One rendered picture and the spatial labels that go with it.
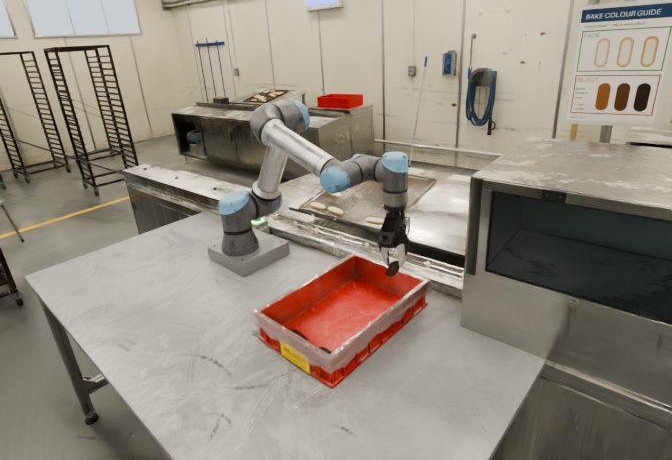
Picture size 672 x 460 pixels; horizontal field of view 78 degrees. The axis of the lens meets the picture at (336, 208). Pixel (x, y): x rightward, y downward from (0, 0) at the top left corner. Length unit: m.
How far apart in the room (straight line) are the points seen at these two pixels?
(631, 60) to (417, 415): 1.51
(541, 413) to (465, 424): 0.39
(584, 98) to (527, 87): 3.17
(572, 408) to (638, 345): 0.28
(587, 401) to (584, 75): 1.23
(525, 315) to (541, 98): 4.05
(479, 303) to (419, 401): 0.34
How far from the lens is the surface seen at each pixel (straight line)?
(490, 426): 1.12
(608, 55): 1.99
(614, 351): 1.25
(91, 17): 8.89
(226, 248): 1.71
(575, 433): 1.45
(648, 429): 1.38
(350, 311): 1.41
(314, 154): 1.23
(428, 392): 1.16
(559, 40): 5.07
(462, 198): 1.98
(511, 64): 5.19
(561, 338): 1.27
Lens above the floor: 1.65
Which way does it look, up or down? 22 degrees down
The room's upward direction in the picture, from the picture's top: 4 degrees counter-clockwise
